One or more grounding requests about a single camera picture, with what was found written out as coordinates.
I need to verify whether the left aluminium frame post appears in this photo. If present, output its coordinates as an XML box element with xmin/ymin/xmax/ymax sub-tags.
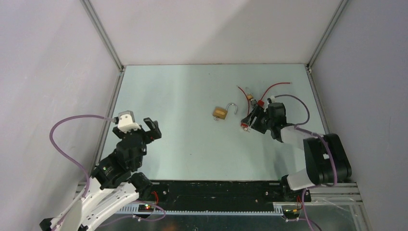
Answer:
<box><xmin>80</xmin><ymin>0</ymin><xmax>124</xmax><ymax>72</ymax></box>

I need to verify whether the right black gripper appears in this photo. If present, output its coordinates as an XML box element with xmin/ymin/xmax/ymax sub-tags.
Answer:
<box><xmin>241</xmin><ymin>104</ymin><xmax>274</xmax><ymax>134</ymax></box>

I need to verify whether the controller board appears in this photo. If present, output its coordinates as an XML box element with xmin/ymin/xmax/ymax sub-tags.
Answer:
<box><xmin>138</xmin><ymin>204</ymin><xmax>155</xmax><ymax>212</ymax></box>
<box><xmin>282</xmin><ymin>209</ymin><xmax>301</xmax><ymax>220</ymax></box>

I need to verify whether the small key bunch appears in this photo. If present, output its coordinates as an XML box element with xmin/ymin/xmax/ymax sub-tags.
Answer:
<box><xmin>250</xmin><ymin>99</ymin><xmax>257</xmax><ymax>110</ymax></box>

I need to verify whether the small brass padlock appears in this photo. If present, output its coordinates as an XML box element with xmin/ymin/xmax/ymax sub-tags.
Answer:
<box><xmin>244</xmin><ymin>87</ymin><xmax>254</xmax><ymax>101</ymax></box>

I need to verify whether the red cable seal open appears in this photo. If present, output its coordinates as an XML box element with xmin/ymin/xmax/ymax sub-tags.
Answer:
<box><xmin>256</xmin><ymin>82</ymin><xmax>291</xmax><ymax>106</ymax></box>

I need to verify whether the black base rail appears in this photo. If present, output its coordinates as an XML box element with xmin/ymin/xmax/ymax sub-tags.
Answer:
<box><xmin>140</xmin><ymin>180</ymin><xmax>311</xmax><ymax>212</ymax></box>

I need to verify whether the left controller board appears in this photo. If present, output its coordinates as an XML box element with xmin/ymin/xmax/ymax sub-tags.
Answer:
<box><xmin>138</xmin><ymin>204</ymin><xmax>155</xmax><ymax>212</ymax></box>

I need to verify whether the grey slotted cable duct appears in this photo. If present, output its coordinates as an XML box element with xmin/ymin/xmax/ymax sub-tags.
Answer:
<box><xmin>118</xmin><ymin>204</ymin><xmax>284</xmax><ymax>216</ymax></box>

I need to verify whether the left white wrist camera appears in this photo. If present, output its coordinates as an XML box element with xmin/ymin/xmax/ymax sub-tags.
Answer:
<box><xmin>115</xmin><ymin>110</ymin><xmax>141</xmax><ymax>133</ymax></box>

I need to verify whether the right controller board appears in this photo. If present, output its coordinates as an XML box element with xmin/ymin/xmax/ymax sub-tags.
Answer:
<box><xmin>282</xmin><ymin>209</ymin><xmax>301</xmax><ymax>220</ymax></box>

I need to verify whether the right aluminium frame post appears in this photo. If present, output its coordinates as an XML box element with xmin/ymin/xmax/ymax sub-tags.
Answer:
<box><xmin>306</xmin><ymin>0</ymin><xmax>350</xmax><ymax>73</ymax></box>

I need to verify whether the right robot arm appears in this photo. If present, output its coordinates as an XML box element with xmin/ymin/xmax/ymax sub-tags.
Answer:
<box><xmin>241</xmin><ymin>102</ymin><xmax>352</xmax><ymax>201</ymax></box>

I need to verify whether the aluminium frame post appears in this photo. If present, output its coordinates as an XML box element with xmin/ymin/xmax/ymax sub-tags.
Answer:
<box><xmin>80</xmin><ymin>0</ymin><xmax>124</xmax><ymax>72</ymax></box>
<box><xmin>306</xmin><ymin>0</ymin><xmax>350</xmax><ymax>73</ymax></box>

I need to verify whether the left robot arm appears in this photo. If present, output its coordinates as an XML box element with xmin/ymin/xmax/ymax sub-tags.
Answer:
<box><xmin>39</xmin><ymin>111</ymin><xmax>162</xmax><ymax>231</ymax></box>

